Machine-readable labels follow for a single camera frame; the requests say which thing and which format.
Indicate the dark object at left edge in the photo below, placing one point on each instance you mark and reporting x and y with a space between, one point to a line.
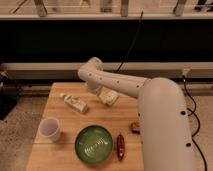
8 100

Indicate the brown rectangular snack bar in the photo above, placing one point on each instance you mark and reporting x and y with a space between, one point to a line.
135 127

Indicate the white plastic cup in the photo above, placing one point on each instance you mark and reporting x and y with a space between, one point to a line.
50 128

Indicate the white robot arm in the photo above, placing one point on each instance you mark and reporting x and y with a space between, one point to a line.
164 123

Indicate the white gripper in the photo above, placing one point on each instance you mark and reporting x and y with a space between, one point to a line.
93 88

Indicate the green ceramic bowl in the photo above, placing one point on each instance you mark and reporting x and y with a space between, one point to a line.
94 145

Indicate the white plastic bottle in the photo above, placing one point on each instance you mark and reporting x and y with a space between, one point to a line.
75 103

